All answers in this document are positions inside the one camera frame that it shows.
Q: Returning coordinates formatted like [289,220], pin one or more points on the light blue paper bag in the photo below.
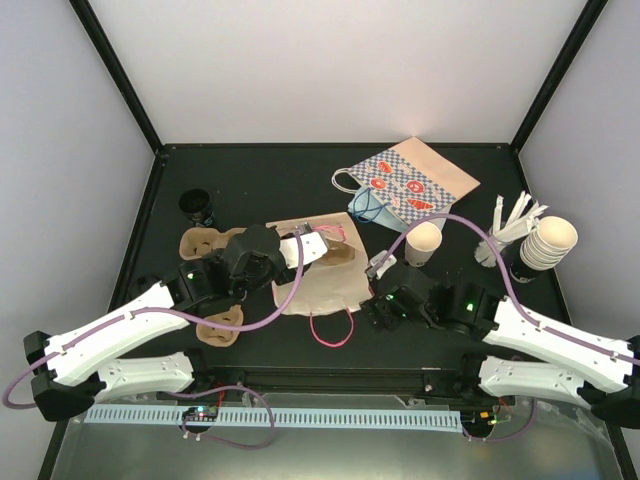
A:
[365,208]

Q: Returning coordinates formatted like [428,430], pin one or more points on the tall white paper cup stack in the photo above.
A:
[550,241]

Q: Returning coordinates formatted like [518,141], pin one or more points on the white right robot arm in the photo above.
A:
[567,365]

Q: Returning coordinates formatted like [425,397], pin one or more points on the black open coffee cup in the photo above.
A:
[196,206]

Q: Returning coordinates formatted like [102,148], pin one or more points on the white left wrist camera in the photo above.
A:
[326,246]

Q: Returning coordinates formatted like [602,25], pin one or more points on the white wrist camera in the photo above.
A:
[379,264]
[326,246]

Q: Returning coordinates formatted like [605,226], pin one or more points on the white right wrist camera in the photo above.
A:
[379,264]

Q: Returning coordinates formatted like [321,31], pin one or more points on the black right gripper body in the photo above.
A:
[376,310]

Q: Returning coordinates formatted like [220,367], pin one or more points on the cream pink Cakes paper bag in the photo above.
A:
[336,282]

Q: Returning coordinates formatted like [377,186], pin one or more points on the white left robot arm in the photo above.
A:
[71,372]

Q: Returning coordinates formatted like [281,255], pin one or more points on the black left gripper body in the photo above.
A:
[242,289]

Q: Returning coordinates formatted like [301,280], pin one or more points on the blue checkered bakery paper bag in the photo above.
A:
[410,178]

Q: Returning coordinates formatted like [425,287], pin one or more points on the white slotted cable rail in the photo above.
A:
[301,418]

